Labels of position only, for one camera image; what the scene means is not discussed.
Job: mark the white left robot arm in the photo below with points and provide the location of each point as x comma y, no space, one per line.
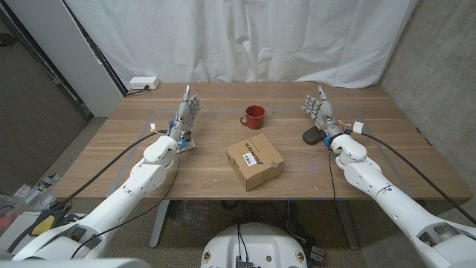
141,178

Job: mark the white fabric curtain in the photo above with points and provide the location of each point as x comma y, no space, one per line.
241,41

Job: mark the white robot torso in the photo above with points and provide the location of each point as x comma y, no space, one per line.
254,245

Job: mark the dark oval glasses case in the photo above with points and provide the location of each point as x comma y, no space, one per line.
311,136

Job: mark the white power strip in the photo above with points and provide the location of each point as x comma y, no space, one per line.
143,82

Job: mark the white cabinet panel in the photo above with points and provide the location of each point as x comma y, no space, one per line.
67,56

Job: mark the grey table leg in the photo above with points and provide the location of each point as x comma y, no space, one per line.
159,223
347,227

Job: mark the small grey calculator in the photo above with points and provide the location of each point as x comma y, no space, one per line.
189,144

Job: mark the red enamel mug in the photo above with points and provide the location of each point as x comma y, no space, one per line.
256,119

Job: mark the small silver coin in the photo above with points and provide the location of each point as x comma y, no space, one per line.
274,164

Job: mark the floor clutter pile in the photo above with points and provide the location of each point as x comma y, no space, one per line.
37,193

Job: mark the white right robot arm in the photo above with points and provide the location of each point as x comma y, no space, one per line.
372,175

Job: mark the grey power brick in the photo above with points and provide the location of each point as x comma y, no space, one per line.
318,254

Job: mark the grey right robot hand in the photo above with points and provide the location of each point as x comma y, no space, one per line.
325,115

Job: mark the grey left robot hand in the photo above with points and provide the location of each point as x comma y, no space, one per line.
186,113

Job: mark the brown cardboard packing box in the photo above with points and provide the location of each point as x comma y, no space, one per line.
260,149

